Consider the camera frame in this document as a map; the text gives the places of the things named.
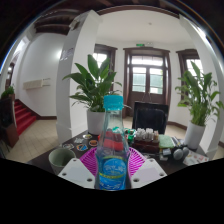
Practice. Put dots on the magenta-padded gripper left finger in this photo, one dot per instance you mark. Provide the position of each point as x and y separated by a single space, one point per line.
88 161

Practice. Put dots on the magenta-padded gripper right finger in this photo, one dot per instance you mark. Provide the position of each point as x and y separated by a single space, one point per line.
136 161

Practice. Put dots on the clear bottle with blue cap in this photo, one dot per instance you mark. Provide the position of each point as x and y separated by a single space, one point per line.
112 166

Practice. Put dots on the tea set on wooden tray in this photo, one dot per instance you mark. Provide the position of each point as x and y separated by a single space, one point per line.
146 141

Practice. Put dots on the pale green ceramic cup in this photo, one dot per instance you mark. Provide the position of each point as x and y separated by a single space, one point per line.
61 160

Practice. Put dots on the green cloth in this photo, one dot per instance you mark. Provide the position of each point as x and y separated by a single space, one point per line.
166 141

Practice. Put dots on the grey headphones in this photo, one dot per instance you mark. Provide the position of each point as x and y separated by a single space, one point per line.
180 153

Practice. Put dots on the black office chair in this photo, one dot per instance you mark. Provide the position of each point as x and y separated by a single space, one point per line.
150 116

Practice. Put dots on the printed magazine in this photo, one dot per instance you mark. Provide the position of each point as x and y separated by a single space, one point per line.
196 159

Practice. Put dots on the potted plant in white pot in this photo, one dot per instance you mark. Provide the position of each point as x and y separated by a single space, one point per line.
95 86
200 100

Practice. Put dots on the red carpeted staircase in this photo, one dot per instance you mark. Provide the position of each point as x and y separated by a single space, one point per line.
24 116

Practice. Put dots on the dark wooden double door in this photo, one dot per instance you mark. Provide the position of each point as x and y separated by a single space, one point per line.
146 80

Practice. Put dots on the small green plant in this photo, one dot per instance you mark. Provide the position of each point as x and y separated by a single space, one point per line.
8 92

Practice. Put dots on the dark framed window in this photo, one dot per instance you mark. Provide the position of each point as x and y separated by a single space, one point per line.
191 66
101 56

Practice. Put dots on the white paper notice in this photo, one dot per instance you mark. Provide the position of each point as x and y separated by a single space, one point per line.
67 54

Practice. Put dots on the green exit sign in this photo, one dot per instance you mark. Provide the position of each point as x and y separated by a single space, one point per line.
140 44

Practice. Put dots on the white wall radiator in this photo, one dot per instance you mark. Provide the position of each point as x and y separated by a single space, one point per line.
35 83

